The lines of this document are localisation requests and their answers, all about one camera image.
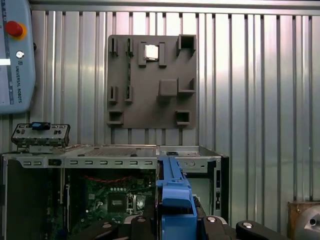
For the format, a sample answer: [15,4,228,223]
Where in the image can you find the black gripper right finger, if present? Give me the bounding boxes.
[193,197,288,240]

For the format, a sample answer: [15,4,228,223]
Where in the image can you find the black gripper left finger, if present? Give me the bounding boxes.
[82,199,162,240]

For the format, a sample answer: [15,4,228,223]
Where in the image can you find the hard disk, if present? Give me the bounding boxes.
[155,156,210,240]

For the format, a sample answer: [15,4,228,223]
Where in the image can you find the CPU socket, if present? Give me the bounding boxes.
[107,191,129,214]

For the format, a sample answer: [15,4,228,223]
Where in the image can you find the green motherboard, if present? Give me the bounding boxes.
[63,174,160,228]

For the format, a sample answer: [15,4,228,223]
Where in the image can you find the black PC case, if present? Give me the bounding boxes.
[0,144,230,240]

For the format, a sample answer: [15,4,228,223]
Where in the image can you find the grey parts rack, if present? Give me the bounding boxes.
[106,34,198,130]

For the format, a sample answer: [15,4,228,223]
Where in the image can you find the green RAM stick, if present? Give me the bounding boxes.
[126,38,133,101]

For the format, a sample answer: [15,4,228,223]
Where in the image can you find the silver CPU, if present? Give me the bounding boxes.
[144,44,160,61]

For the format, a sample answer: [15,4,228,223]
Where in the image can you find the pale blue teach pendant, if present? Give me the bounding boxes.
[0,0,37,115]

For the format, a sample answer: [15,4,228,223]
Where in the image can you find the red black twisted wire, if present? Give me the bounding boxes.
[84,175,141,183]

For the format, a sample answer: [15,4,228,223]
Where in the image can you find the grey card retention bracket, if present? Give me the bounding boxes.
[11,121,71,152]

